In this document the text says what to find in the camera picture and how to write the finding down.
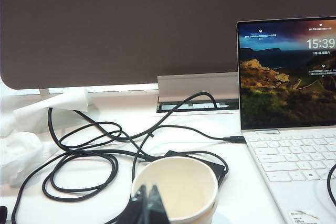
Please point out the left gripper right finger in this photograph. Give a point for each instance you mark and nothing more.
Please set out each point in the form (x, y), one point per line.
(157, 213)

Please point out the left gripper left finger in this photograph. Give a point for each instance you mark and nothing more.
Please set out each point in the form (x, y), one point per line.
(136, 213)

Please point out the desk power socket strip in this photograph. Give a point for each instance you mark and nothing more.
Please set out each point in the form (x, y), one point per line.
(168, 107)

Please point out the brown fabric desk divider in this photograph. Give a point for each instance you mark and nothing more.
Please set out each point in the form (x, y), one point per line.
(131, 24)

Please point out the white paper cup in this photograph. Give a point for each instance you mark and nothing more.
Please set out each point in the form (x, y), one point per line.
(183, 187)

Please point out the black laptop power brick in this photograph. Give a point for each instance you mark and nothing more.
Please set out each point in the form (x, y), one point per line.
(221, 171)

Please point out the white crumpled plastic bag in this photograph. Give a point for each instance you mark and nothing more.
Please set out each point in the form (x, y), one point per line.
(18, 155)

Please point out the white laptop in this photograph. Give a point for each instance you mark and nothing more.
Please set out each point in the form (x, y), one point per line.
(288, 90)

